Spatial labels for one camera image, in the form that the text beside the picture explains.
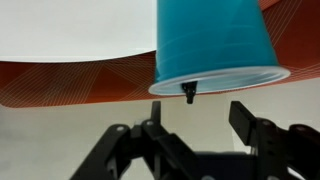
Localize orange patterned corner sofa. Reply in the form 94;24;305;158
0;0;320;109

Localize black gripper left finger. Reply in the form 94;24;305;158
69;100;201;180

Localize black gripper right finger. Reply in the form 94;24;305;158
229;100;320;180

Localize light blue plastic cup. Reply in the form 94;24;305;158
148;0;292;98

